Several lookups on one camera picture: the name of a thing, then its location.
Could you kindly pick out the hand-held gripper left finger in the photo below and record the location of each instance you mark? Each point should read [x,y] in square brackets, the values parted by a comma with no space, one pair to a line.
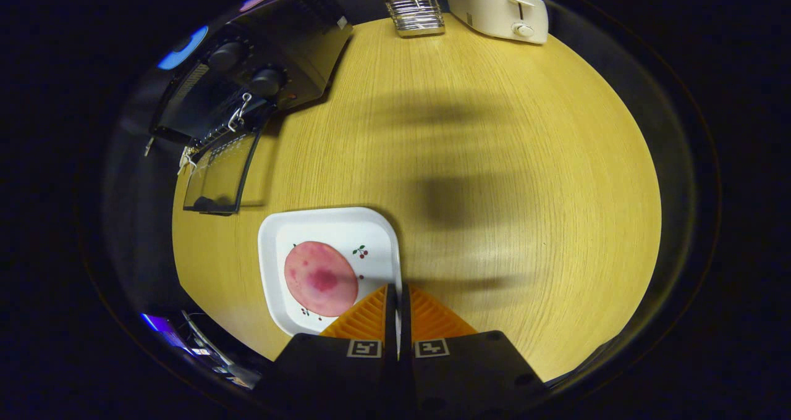
[334,370]

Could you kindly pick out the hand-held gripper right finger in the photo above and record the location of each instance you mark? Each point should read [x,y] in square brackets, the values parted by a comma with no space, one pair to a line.
[463,370]

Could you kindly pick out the round pink meat slice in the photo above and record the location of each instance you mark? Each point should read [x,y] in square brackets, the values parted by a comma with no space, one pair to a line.
[318,278]

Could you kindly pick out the white square plate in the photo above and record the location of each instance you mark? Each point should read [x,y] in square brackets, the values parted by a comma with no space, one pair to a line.
[334,225]

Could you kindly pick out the black toaster oven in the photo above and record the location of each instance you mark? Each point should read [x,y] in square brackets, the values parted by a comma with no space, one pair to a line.
[303,43]

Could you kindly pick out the white pop-up toaster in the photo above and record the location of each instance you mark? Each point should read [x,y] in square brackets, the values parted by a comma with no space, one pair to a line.
[488,9]

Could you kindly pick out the silver clip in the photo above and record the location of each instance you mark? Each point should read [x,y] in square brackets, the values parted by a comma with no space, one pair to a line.
[148,146]

